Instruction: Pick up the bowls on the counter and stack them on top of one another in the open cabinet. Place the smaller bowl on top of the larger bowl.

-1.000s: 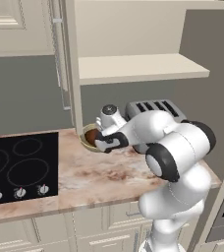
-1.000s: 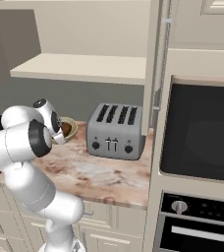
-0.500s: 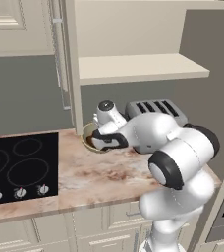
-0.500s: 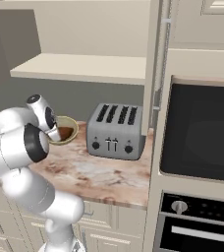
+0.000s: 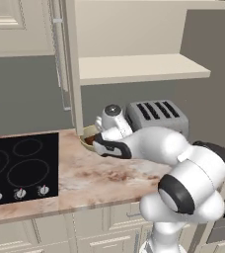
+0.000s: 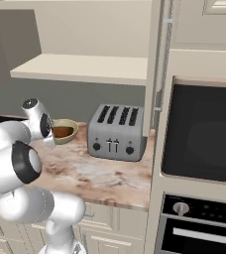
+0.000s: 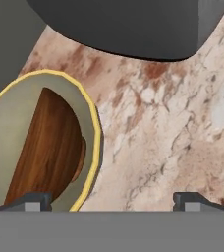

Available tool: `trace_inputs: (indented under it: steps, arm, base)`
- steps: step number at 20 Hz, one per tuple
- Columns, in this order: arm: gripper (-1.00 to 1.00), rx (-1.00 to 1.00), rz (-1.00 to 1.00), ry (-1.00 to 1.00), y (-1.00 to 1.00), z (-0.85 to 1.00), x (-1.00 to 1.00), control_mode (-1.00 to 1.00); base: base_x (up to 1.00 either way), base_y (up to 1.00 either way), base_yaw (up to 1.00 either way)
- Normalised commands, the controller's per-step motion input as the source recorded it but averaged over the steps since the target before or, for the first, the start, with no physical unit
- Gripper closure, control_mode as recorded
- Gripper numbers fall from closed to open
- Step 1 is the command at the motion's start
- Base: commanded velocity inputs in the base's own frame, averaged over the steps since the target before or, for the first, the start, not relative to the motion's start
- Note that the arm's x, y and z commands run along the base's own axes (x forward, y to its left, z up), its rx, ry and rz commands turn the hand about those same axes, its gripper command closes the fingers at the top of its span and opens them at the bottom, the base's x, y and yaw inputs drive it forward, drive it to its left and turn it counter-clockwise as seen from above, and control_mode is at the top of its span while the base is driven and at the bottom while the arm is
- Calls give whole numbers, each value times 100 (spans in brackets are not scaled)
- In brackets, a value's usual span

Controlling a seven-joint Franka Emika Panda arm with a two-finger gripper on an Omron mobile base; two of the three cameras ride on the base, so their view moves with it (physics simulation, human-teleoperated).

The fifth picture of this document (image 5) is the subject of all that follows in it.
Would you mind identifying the black hob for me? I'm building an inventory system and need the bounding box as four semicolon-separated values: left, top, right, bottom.
0;131;60;209

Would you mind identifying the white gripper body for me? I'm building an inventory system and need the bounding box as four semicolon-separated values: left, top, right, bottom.
94;115;106;133

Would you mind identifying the grey four-slot toaster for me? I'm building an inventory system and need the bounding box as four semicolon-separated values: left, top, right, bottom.
125;99;190;140

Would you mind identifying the cream open cabinet door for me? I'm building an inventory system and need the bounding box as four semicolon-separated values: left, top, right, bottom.
49;0;73;113

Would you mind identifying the cream bowl with brown inside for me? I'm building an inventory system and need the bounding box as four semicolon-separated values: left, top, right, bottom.
79;125;103;153

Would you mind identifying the grey cabinet door handle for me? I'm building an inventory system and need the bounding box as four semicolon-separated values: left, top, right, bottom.
52;18;64;89

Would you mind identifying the cream open wall cabinet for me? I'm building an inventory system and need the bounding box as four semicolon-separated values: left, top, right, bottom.
62;0;225;136

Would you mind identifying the cream closed wall cabinet door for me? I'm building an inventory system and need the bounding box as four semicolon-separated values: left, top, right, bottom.
0;0;56;59

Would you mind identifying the cream drawer front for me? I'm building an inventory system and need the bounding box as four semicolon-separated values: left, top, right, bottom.
102;201;152;232

